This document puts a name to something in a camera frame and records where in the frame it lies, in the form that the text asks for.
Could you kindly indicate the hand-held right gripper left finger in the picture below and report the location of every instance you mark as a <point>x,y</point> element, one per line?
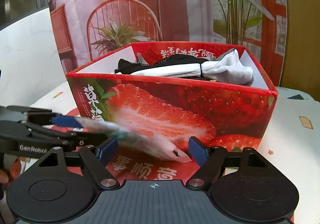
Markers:
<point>108,149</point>

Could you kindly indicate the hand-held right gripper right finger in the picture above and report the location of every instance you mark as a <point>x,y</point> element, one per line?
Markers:
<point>197,150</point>

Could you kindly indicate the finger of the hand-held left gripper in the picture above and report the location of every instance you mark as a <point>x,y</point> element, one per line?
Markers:
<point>82,137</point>
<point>65,122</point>

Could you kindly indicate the white patterned sock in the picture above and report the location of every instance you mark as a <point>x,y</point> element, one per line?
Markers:
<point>150,144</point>

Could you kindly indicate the red strawberry print cardboard box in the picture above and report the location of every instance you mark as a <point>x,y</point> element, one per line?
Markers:
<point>200,104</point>

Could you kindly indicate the white sock bundle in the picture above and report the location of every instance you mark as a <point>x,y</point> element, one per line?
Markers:
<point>225,68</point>

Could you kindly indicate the black cloth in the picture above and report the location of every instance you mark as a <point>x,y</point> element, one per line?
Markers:
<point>180,60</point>

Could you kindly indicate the person's left hand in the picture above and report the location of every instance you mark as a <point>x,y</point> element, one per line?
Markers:
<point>15,167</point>

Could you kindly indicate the printed cartoon tablecloth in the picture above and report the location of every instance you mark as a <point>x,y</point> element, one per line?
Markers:
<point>292,139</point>

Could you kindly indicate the printed room scene backdrop cloth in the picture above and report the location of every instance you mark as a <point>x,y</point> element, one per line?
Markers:
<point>162,13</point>

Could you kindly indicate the wooden panel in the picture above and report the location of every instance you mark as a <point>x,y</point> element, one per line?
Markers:
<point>302,38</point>

